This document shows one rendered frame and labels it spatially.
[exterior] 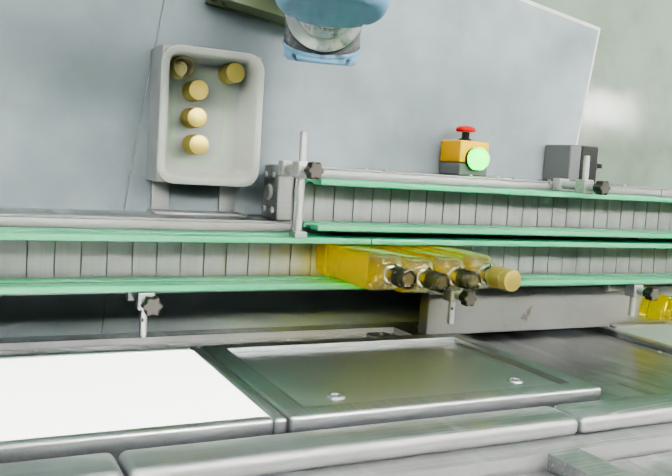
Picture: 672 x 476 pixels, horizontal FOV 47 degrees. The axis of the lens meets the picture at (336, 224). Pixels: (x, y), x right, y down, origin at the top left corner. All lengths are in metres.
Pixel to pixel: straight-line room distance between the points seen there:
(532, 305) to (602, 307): 0.19
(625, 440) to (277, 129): 0.80
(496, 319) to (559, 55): 0.61
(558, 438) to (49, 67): 0.94
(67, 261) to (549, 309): 0.95
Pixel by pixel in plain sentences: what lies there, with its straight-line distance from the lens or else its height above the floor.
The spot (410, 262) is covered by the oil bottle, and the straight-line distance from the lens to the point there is 1.20.
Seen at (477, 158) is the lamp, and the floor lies 0.85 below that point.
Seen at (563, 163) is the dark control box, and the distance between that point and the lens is 1.73.
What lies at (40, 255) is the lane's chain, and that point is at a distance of 1.22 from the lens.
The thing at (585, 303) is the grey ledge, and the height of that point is 0.88.
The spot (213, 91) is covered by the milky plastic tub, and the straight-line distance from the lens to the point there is 1.38.
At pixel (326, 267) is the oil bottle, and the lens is 1.30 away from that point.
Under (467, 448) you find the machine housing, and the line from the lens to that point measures 0.93.
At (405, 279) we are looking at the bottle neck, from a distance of 1.15.
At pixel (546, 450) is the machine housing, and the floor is 1.42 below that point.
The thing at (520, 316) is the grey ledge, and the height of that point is 0.88.
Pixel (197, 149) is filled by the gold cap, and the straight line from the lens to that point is 1.32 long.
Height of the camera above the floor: 2.08
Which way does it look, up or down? 63 degrees down
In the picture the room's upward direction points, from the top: 103 degrees clockwise
